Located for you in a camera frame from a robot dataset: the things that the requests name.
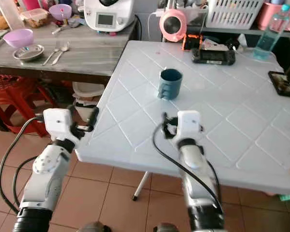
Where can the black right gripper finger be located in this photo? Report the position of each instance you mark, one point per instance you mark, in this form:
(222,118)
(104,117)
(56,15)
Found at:
(173,121)
(164,123)

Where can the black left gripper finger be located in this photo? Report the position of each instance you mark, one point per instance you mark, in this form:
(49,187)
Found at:
(94,117)

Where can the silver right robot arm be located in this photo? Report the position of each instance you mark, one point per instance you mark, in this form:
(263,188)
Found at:
(198,183)

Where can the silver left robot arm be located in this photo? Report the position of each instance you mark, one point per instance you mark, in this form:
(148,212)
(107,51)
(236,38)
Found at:
(44,182)

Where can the white plastic stool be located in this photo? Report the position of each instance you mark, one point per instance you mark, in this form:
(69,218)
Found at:
(88,91)

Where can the blue mug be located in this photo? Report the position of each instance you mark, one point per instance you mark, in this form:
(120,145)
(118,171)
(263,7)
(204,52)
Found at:
(170,84)

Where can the white table leg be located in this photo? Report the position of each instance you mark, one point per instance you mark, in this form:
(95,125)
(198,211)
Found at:
(141,186)

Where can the metal spoon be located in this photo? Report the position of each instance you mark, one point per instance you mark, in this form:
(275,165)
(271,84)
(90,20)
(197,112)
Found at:
(64,50)

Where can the metal fork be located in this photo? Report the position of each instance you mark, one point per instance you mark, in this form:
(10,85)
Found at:
(51,56)

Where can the black handheld controller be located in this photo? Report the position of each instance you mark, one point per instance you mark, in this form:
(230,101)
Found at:
(214,56)

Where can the orange and black gadget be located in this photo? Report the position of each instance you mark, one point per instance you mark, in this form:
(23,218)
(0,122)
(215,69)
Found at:
(191,43)

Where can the red plastic stool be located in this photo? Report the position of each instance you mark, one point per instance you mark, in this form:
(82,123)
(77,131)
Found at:
(12,91)

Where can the white and black packet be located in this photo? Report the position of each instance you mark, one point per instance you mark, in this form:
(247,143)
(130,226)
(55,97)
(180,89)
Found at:
(218,44)

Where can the metal plate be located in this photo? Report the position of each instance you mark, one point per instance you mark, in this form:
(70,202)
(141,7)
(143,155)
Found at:
(28,52)

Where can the pink round appliance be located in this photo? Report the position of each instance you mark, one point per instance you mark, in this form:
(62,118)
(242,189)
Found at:
(173,25)

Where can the robot left leg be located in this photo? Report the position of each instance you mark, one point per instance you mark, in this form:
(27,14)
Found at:
(95,227)

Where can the white kitchen machine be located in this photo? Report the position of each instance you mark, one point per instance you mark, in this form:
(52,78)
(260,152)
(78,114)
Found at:
(108,14)

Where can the large purple bowl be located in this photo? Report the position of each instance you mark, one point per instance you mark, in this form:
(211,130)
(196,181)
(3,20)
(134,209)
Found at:
(18,38)

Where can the small purple bowl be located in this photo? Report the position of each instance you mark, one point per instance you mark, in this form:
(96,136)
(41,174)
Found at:
(60,11)

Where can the clear food container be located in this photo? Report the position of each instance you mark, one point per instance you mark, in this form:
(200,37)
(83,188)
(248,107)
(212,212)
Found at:
(35,18)

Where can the black smartphone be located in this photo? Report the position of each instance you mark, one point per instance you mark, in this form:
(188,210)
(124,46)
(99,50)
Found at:
(282,83)

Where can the white plastic basket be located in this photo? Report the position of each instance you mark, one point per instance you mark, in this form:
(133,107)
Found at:
(233,12)

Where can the clear plastic water bottle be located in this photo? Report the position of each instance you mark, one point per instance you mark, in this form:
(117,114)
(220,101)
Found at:
(270,35)

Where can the pink plastic bucket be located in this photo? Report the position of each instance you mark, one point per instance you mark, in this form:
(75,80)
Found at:
(269,15)

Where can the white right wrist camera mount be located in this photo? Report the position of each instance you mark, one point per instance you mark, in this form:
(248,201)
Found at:
(189,123)

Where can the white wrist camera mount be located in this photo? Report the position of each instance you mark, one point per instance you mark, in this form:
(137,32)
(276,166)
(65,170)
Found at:
(189,123)
(59,124)

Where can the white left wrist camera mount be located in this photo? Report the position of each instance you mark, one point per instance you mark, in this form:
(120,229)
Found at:
(59,124)

